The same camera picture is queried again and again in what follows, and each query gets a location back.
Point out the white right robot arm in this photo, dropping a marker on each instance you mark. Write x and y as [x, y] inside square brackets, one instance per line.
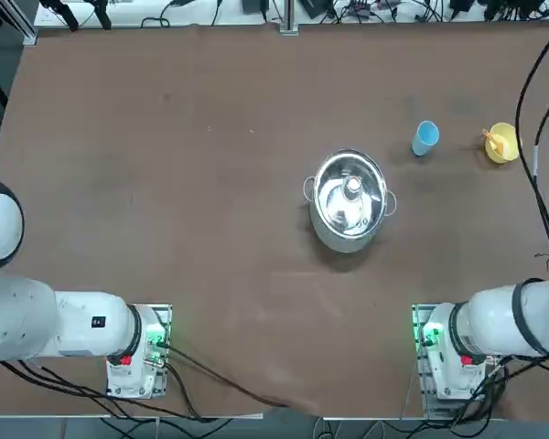
[494, 315]

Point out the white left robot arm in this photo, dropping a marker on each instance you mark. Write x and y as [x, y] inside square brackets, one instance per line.
[27, 320]

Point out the blue plastic cup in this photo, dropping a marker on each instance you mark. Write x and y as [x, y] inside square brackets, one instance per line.
[424, 137]

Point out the aluminium corner profile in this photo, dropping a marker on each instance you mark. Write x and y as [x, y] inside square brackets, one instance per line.
[25, 27]

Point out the black tripod leg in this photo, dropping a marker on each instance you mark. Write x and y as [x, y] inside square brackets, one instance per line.
[66, 13]
[101, 13]

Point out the black ribbed power adapter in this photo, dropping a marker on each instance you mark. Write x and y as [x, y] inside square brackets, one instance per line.
[318, 8]

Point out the glass pot lid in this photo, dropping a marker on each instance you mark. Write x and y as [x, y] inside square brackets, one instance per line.
[347, 201]

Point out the steel cooking pot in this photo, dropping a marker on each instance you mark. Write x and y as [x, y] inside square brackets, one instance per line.
[343, 242]

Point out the black orange connector module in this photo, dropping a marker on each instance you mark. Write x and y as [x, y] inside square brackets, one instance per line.
[361, 5]

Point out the yellow bowl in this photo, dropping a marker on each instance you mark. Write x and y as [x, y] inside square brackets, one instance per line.
[510, 153]

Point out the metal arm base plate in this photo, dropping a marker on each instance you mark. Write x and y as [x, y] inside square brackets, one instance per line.
[164, 315]
[427, 402]

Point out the aluminium frame post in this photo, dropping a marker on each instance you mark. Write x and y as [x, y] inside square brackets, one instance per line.
[289, 16]

